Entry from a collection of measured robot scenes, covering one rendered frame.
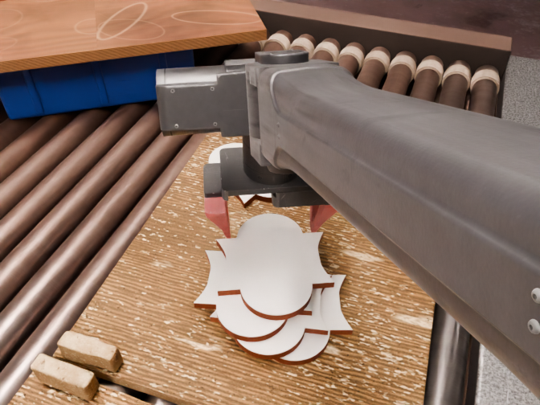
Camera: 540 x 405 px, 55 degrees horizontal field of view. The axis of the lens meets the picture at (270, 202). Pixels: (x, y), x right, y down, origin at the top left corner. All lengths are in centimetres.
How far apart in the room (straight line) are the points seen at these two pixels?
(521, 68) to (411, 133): 91
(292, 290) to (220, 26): 46
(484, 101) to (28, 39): 72
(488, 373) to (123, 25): 68
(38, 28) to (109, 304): 48
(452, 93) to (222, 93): 59
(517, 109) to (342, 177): 76
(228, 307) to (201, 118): 20
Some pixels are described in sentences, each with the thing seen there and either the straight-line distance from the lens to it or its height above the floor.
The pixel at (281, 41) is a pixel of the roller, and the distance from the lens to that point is 106.
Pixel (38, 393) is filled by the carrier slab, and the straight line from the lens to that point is 55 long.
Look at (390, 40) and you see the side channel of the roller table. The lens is 106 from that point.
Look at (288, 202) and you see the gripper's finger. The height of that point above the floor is 105.
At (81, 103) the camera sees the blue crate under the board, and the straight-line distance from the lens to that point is 89.
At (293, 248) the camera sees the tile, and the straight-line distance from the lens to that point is 55.
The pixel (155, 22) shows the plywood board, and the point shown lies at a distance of 86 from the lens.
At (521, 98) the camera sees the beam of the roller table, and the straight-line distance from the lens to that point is 99.
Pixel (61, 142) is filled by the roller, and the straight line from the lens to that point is 84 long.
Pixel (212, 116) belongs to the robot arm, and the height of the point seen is 116.
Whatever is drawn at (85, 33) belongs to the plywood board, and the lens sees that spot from 86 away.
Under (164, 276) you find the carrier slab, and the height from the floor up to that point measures 94.
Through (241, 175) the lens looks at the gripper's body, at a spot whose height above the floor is 107.
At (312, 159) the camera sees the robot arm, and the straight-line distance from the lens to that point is 24.
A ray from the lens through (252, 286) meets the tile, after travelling 52.
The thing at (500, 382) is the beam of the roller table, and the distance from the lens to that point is 58.
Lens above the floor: 139
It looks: 44 degrees down
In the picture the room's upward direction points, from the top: straight up
